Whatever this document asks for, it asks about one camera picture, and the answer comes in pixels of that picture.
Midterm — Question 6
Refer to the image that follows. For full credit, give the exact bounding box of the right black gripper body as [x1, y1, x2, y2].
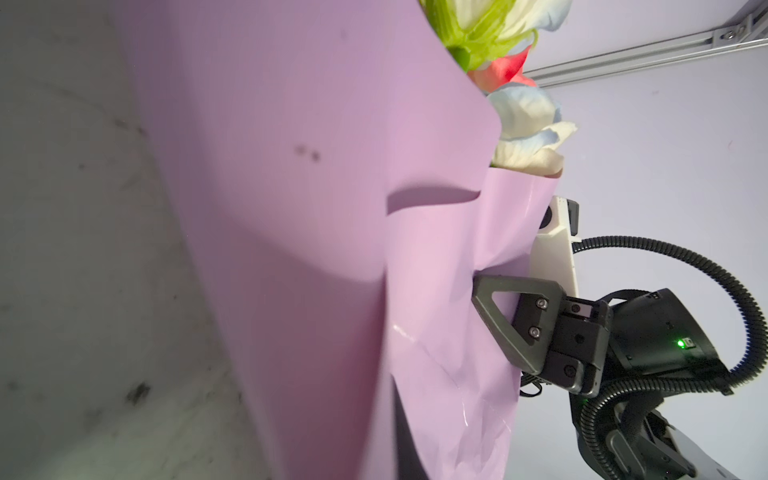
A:
[539, 289, 731, 398]

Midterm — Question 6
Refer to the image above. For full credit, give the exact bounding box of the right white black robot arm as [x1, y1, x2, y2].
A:
[472, 236, 767, 479]

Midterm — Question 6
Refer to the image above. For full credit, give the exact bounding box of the white blue fake rose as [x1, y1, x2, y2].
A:
[419, 0, 572, 72]

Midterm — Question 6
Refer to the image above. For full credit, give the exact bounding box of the pink purple wrapping paper sheet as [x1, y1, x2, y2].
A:
[115, 1, 556, 479]

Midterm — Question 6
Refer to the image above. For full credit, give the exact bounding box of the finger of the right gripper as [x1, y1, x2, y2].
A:
[472, 275, 565, 374]

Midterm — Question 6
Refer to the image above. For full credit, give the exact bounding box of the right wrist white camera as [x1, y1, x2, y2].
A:
[529, 196, 580, 297]

